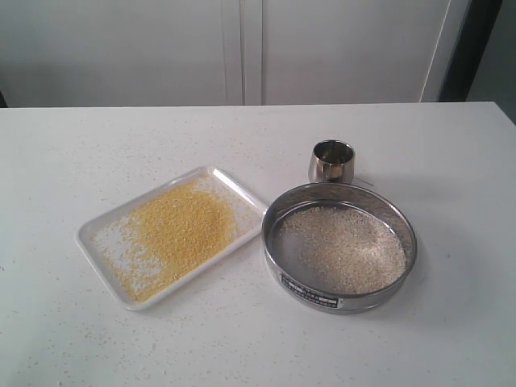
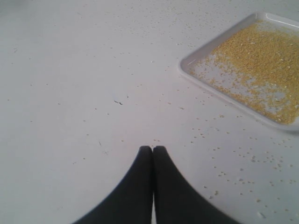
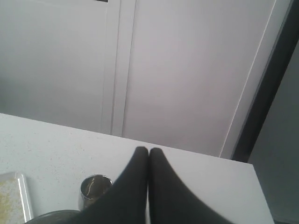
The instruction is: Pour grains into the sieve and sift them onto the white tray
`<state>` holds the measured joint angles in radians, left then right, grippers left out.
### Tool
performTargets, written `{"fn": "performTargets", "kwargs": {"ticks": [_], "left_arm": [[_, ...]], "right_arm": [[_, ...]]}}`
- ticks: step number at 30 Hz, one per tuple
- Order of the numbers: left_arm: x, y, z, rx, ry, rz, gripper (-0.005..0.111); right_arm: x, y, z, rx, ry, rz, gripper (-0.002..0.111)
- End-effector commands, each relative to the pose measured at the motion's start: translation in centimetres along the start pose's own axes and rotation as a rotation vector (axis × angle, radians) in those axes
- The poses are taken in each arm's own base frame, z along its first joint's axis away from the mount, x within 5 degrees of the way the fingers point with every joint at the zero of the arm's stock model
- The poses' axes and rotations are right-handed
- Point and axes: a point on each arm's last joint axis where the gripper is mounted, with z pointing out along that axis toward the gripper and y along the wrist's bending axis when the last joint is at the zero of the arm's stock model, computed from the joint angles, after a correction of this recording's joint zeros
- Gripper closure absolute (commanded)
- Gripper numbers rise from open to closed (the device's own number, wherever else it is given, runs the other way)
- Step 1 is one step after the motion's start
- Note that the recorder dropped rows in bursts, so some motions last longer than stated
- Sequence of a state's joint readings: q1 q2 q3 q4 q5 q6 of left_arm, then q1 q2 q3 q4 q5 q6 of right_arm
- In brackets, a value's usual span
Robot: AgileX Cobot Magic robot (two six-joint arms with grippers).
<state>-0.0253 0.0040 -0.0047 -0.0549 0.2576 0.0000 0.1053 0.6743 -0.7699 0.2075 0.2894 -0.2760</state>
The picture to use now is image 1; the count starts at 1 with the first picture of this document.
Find white rectangular tray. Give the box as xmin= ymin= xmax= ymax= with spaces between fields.
xmin=76 ymin=165 xmax=268 ymax=312

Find round steel mesh sieve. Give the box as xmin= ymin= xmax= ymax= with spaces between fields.
xmin=261 ymin=183 xmax=418 ymax=314

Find grain mixture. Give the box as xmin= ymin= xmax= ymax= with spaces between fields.
xmin=274 ymin=206 xmax=406 ymax=294

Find white cabinet doors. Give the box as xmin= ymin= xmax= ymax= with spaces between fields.
xmin=1 ymin=1 xmax=450 ymax=107

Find yellow millet grains pile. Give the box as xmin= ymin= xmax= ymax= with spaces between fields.
xmin=90 ymin=173 xmax=259 ymax=303

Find stainless steel cup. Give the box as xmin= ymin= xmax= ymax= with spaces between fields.
xmin=308 ymin=139 xmax=356 ymax=184

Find dark vertical post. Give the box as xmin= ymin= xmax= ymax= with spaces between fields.
xmin=438 ymin=0 xmax=503 ymax=102

